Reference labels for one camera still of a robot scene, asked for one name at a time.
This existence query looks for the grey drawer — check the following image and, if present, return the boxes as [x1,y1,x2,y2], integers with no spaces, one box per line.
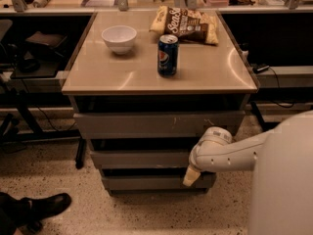
[102,173,216,191]
[74,111,245,139]
[90,150,190,169]

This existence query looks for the dark brown box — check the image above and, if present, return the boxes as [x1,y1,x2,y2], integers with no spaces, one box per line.
[25,31,67,61]

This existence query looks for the grey bottom drawer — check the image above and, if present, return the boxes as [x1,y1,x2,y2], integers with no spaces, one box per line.
[102,173,216,191]

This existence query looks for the white bowl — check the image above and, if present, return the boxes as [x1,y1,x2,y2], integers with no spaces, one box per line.
[101,25,137,55]

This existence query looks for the black shoe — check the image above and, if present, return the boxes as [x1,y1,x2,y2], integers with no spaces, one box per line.
[22,193,71,233]

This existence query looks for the brown chips bag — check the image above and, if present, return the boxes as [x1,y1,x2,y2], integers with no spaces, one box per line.
[150,6,218,45]

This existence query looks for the black headphones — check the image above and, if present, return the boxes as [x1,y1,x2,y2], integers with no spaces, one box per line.
[15,48,40,73]

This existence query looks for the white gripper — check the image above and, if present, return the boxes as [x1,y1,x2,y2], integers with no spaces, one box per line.
[183,143,205,187]

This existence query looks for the blue Pepsi can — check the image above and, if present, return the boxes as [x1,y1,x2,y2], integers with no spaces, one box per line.
[157,34,178,76]

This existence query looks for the black table leg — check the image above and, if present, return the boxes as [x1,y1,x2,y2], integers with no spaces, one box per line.
[250,102,278,132]

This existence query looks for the black power adapter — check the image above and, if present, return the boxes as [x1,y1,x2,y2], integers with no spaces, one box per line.
[251,64,269,74]

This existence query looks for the black stand leg left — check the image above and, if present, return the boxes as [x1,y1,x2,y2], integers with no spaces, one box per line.
[75,138,86,169]

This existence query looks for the grey top drawer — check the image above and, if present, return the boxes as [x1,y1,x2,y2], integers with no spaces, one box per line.
[74,111,245,139]

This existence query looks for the grey drawer cabinet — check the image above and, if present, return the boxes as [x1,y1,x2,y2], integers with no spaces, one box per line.
[61,10,259,196]

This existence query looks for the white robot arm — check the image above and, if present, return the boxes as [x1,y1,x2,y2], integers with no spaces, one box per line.
[183,111,313,235]

